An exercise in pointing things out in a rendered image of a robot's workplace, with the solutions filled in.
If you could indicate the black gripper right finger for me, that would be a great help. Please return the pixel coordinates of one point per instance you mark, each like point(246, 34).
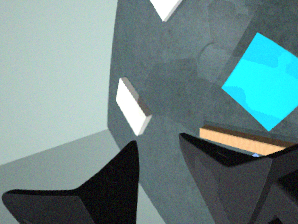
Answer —
point(234, 185)

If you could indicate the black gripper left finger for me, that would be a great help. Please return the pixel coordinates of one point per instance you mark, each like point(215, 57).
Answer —
point(109, 197)

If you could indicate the tan curved wooden bar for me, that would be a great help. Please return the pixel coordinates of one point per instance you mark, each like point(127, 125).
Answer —
point(251, 143)

